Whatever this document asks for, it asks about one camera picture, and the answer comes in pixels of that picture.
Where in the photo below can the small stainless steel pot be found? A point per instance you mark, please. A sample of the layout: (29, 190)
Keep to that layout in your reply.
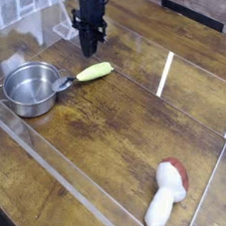
(28, 88)

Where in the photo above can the plush mushroom toy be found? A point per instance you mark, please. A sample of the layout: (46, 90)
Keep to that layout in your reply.
(172, 182)

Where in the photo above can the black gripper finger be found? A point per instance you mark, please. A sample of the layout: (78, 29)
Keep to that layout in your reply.
(88, 42)

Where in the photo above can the clear acrylic triangle stand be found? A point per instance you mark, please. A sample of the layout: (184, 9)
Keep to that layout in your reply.
(64, 28)

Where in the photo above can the clear acrylic front barrier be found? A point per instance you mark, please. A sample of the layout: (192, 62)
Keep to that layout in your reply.
(100, 203)

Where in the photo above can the black strip on wall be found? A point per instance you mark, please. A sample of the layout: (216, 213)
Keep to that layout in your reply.
(195, 16)

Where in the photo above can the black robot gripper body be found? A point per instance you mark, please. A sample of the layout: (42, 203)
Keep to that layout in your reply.
(90, 17)

